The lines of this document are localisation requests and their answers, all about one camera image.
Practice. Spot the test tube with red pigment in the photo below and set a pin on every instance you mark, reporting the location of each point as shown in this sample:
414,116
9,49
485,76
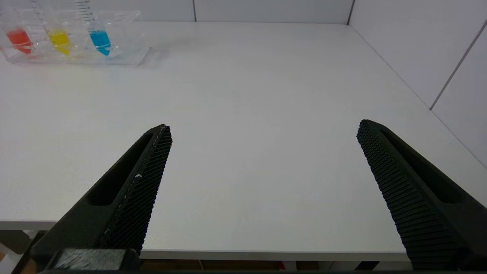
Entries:
19,41

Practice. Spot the test tube with blue pigment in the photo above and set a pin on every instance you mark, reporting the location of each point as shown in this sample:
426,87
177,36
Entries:
101,41

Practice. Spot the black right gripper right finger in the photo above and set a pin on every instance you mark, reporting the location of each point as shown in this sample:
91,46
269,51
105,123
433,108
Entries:
414,198

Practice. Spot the test tube with yellow pigment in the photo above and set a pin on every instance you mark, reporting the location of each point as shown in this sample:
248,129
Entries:
61,42

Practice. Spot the clear acrylic test tube rack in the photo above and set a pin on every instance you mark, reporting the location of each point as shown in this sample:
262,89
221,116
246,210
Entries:
125,45

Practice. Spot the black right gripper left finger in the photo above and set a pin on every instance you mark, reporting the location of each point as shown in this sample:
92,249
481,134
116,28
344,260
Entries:
125,198

